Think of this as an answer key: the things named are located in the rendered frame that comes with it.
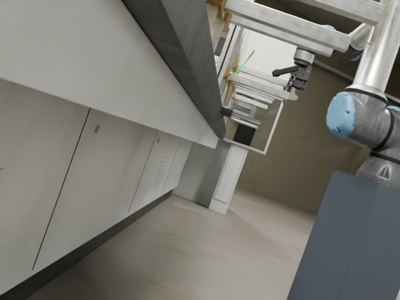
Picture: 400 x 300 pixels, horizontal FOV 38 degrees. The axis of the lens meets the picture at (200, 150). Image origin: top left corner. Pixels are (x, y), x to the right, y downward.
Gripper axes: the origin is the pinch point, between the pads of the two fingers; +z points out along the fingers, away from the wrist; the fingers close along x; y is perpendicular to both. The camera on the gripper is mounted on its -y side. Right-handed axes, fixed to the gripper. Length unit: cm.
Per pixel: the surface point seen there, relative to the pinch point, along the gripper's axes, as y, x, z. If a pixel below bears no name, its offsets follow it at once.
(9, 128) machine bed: -48, -179, 38
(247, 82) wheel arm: -18.1, -26.6, -0.2
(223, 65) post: -28, -57, 1
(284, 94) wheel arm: -2.2, -26.5, -0.4
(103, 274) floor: -42, -74, 82
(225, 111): -23.0, -22.6, 13.6
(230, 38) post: -29, -57, -9
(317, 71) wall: 86, 838, -170
